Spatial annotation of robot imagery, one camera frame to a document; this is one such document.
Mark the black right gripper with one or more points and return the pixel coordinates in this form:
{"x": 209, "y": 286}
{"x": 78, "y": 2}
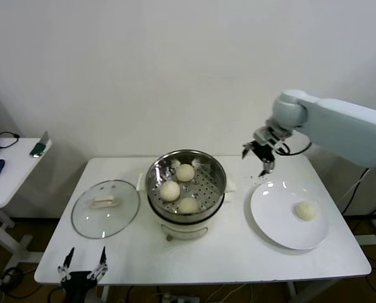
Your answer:
{"x": 264, "y": 153}

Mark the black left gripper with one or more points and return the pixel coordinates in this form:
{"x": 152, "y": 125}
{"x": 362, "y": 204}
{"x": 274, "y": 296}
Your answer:
{"x": 77, "y": 284}

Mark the white steamed baozi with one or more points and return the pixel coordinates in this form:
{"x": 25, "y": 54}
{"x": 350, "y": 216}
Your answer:
{"x": 188, "y": 205}
{"x": 305, "y": 211}
{"x": 185, "y": 172}
{"x": 170, "y": 191}

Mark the round glass pot lid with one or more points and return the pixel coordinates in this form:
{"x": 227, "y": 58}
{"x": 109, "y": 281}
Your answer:
{"x": 112, "y": 191}

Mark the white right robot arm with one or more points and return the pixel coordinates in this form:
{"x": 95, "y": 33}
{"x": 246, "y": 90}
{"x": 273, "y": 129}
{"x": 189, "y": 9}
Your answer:
{"x": 342, "y": 126}

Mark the perforated steel steamer basket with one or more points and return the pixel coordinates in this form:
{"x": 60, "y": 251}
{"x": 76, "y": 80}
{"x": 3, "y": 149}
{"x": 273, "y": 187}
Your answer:
{"x": 206, "y": 176}

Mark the white round plate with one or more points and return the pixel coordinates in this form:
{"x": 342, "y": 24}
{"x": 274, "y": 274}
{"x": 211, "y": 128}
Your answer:
{"x": 276, "y": 214}

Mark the white electric cooker base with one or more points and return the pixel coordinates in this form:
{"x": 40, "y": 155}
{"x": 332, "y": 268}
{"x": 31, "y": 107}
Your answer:
{"x": 181, "y": 232}

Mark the white side table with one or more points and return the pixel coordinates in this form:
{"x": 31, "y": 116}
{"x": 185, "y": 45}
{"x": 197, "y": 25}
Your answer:
{"x": 14, "y": 176}

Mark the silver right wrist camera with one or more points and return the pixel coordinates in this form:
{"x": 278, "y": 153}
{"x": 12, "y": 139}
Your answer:
{"x": 266, "y": 134}

